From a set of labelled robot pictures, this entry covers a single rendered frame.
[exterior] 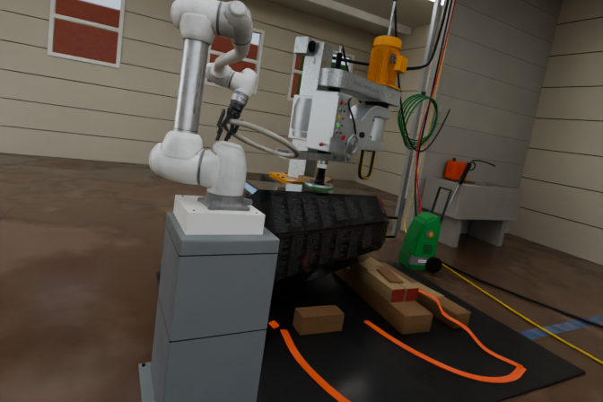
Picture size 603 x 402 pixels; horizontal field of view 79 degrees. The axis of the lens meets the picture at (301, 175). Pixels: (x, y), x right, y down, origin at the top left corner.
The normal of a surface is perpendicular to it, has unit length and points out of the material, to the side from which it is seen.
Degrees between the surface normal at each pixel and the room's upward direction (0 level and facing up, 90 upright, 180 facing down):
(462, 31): 90
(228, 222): 90
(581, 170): 90
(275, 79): 90
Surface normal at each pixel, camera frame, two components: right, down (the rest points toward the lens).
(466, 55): 0.45, 0.18
